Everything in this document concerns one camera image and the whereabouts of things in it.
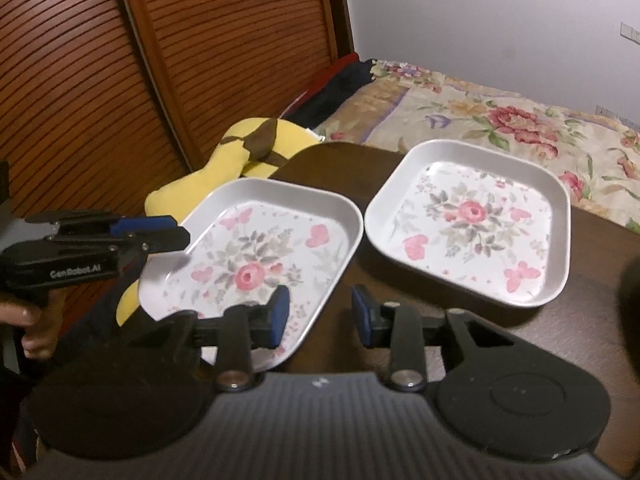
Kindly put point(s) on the wooden louvered wardrobe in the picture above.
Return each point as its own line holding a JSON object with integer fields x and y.
{"x": 100, "y": 85}

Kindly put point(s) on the white floral square plate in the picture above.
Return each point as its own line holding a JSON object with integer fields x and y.
{"x": 250, "y": 255}
{"x": 465, "y": 220}

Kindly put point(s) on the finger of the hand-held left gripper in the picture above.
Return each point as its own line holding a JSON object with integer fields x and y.
{"x": 160, "y": 242}
{"x": 145, "y": 225}

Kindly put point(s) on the white wall socket strip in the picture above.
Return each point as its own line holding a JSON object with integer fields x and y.
{"x": 617, "y": 114}

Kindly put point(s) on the white wall switch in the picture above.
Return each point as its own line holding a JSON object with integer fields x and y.
{"x": 631, "y": 31}

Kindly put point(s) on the floral blanket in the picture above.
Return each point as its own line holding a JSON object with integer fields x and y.
{"x": 500, "y": 115}

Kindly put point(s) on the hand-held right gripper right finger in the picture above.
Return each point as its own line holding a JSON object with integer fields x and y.
{"x": 361, "y": 316}

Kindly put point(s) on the person's left hand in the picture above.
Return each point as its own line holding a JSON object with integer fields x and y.
{"x": 37, "y": 342}

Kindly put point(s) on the yellow plush toy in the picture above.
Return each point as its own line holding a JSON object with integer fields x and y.
{"x": 200, "y": 180}

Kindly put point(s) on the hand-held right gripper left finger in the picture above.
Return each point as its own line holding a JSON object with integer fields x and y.
{"x": 280, "y": 316}

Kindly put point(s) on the red blanket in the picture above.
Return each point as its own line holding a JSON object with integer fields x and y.
{"x": 332, "y": 67}

